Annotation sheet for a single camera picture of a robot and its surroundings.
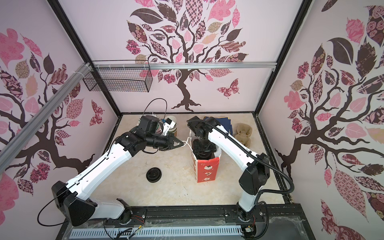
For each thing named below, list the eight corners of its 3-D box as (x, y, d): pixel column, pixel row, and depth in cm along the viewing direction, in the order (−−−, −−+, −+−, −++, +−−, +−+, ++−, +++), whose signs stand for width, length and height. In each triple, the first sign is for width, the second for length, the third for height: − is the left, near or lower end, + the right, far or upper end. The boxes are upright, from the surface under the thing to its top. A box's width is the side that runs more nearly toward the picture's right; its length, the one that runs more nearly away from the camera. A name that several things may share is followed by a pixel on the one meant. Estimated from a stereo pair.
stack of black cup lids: (145, 182, 87) (144, 181, 84) (148, 169, 92) (147, 167, 90) (160, 182, 87) (159, 181, 84) (162, 169, 92) (161, 167, 90)
